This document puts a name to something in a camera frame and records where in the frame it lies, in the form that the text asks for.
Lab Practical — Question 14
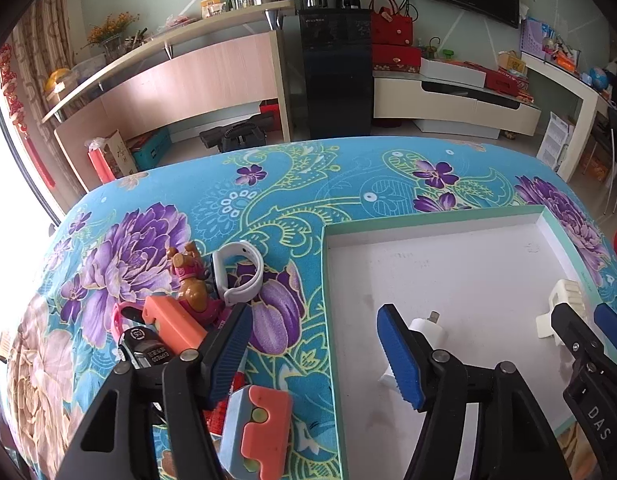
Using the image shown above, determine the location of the brown toy dog pink outfit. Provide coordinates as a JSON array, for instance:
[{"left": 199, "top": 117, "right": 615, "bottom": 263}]
[{"left": 166, "top": 241, "right": 224, "bottom": 328}]

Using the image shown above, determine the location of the pink wrist band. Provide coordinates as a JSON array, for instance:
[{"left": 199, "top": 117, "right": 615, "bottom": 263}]
[{"left": 111, "top": 302, "right": 145, "bottom": 346}]

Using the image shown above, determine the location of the beige patterned curtain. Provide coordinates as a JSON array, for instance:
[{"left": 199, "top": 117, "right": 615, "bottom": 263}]
[{"left": 11, "top": 0, "right": 84, "bottom": 211}]

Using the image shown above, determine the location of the red gift box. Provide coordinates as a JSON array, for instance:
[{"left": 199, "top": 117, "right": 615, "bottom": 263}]
[{"left": 372, "top": 44, "right": 422, "bottom": 72}]

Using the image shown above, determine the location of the white flat box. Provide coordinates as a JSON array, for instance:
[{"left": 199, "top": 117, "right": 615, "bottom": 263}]
[{"left": 419, "top": 57, "right": 488, "bottom": 88}]

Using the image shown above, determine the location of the orange rectangular block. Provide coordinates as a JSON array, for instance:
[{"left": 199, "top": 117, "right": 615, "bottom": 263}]
[{"left": 141, "top": 294, "right": 209, "bottom": 356}]

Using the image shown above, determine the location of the black water dispenser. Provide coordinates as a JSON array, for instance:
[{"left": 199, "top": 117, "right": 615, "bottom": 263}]
[{"left": 296, "top": 0, "right": 374, "bottom": 141}]

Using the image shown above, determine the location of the white desk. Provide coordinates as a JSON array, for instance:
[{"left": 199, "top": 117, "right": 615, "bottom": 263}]
[{"left": 521, "top": 50, "right": 611, "bottom": 183}]

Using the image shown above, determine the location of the white shallow box teal rim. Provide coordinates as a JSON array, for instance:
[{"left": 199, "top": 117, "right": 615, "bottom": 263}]
[{"left": 322, "top": 205, "right": 617, "bottom": 480}]

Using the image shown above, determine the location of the white printed carton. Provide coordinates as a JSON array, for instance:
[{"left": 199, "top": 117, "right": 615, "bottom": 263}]
[{"left": 537, "top": 112, "right": 576, "bottom": 168}]

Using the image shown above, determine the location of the white plastic clip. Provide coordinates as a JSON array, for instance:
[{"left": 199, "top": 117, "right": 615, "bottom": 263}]
[{"left": 535, "top": 277, "right": 587, "bottom": 342}]

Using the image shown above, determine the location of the black metal chair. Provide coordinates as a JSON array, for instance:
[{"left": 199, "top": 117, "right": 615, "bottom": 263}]
[{"left": 585, "top": 105, "right": 617, "bottom": 216}]

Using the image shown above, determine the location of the black floor appliance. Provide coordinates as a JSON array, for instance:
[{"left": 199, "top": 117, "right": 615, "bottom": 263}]
[{"left": 199, "top": 115, "right": 279, "bottom": 153}]

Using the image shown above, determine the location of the floral blue blanket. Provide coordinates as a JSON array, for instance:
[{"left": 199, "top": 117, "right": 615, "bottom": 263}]
[{"left": 1, "top": 137, "right": 617, "bottom": 480}]

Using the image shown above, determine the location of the cream television stand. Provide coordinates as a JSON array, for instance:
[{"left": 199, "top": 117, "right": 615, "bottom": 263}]
[{"left": 372, "top": 70, "right": 543, "bottom": 140}]

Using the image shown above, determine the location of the red patterned box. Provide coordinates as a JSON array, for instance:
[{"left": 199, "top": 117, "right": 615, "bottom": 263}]
[{"left": 483, "top": 67, "right": 531, "bottom": 102}]

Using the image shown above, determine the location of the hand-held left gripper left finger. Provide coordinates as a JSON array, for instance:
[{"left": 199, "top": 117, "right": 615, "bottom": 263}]
[{"left": 56, "top": 302, "right": 254, "bottom": 480}]

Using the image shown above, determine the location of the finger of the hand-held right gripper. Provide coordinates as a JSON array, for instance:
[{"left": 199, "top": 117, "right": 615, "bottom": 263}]
[
  {"left": 551, "top": 301, "right": 605, "bottom": 377},
  {"left": 593, "top": 304, "right": 617, "bottom": 361}
]

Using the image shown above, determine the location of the purple wall calendar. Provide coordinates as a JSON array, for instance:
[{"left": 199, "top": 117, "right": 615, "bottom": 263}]
[{"left": 521, "top": 17, "right": 554, "bottom": 59}]

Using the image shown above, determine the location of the white smartwatch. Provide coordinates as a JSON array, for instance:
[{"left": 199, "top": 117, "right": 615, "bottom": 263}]
[{"left": 211, "top": 241, "right": 266, "bottom": 307}]

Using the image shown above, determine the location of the wooden shelf unit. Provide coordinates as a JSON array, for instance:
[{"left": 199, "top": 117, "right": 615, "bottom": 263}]
[{"left": 41, "top": 0, "right": 296, "bottom": 193}]

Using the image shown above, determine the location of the yellow flower bouquet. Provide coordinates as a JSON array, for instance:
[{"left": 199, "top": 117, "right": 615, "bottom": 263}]
[{"left": 86, "top": 12, "right": 140, "bottom": 58}]

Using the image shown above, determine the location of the red hanging ornament string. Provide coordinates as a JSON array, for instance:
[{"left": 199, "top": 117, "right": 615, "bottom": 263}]
[{"left": 0, "top": 45, "right": 29, "bottom": 138}]

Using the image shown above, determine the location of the red and beige gift bag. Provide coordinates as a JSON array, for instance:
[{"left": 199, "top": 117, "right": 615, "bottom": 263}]
[{"left": 87, "top": 130, "right": 139, "bottom": 186}]

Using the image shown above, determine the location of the blue and orange block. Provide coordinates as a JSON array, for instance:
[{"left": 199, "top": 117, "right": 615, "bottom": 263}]
[{"left": 218, "top": 385, "right": 294, "bottom": 480}]

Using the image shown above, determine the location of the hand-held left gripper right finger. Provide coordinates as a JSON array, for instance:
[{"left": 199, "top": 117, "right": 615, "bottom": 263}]
[{"left": 377, "top": 303, "right": 576, "bottom": 480}]

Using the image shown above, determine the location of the red packet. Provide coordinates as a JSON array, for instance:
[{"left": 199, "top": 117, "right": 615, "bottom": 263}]
[{"left": 203, "top": 400, "right": 235, "bottom": 436}]

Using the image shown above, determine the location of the white plug adapter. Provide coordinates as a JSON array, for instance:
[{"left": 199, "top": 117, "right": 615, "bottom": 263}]
[{"left": 378, "top": 311, "right": 445, "bottom": 390}]

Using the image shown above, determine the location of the red handbag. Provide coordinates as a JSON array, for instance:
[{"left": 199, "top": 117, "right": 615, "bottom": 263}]
[{"left": 369, "top": 0, "right": 414, "bottom": 47}]

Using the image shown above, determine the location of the black key tool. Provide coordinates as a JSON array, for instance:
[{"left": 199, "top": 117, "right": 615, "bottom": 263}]
[{"left": 117, "top": 325, "right": 185, "bottom": 370}]

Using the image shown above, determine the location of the red tassel ornament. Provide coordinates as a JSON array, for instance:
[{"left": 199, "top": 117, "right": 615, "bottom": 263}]
[{"left": 27, "top": 140, "right": 55, "bottom": 187}]

